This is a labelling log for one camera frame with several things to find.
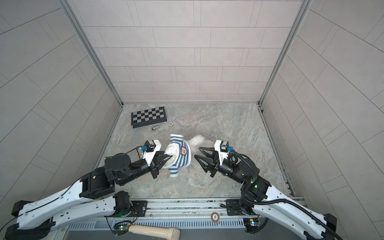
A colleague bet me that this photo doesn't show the aluminium corner frame post right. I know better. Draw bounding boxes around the aluminium corner frame post right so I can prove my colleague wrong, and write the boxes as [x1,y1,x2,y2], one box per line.
[259,0,312,108]

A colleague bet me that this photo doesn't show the folded black chess board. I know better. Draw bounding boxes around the folded black chess board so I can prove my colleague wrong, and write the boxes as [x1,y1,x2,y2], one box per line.
[131,107,167,129]

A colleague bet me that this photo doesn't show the beige wooden handle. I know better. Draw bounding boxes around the beige wooden handle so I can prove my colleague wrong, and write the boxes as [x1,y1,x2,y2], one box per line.
[129,225,181,240]

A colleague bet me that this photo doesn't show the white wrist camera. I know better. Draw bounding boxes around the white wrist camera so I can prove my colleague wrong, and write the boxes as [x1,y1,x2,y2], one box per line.
[214,140,233,165]
[141,140,162,166]

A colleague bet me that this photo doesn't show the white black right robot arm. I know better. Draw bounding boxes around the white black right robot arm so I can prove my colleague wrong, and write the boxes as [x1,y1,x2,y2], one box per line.
[195,147,341,240]

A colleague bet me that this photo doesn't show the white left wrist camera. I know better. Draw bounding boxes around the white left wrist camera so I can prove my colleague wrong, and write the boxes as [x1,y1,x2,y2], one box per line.
[141,140,162,166]

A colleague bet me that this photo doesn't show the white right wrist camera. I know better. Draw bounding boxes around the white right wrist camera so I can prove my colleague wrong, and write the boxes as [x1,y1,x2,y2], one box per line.
[214,140,233,165]

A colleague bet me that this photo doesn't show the blue white striped knit sweater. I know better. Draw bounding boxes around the blue white striped knit sweater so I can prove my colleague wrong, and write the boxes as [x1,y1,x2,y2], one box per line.
[163,134,191,178]

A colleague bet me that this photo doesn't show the aluminium corner frame post left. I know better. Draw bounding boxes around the aluminium corner frame post left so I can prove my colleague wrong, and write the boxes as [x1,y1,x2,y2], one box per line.
[58,0,124,107]

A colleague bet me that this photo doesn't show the white plush teddy bear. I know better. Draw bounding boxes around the white plush teddy bear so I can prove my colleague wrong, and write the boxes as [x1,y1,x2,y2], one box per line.
[165,134,205,158]

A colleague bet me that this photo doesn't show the green circuit board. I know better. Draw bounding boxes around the green circuit board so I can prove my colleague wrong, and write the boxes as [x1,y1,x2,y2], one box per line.
[113,221,132,236]
[243,218,260,234]

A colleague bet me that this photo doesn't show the red round sticker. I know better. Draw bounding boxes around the red round sticker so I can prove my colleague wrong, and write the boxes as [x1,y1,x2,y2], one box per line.
[211,212,220,223]

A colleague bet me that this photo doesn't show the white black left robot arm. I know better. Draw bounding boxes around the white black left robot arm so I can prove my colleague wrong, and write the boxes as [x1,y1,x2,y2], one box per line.
[3,151,171,240]

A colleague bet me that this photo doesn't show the left green circuit board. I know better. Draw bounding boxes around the left green circuit board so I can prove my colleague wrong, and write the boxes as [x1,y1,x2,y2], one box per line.
[113,221,132,236]

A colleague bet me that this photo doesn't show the right green circuit board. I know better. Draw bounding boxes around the right green circuit board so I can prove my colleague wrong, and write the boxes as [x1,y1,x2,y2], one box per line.
[243,218,260,234]

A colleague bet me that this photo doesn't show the aluminium corner frame post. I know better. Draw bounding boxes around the aluminium corner frame post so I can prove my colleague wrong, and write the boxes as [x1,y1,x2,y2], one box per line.
[58,0,124,107]
[259,0,312,108]

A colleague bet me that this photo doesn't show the small silver metal jar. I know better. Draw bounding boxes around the small silver metal jar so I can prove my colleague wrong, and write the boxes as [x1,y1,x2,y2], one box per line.
[151,125,160,131]

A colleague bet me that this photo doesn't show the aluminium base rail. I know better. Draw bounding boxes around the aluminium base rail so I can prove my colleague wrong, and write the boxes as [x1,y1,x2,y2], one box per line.
[58,196,307,232]

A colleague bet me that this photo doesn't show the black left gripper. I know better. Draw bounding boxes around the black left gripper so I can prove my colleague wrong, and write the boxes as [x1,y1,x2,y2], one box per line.
[115,151,173,187]

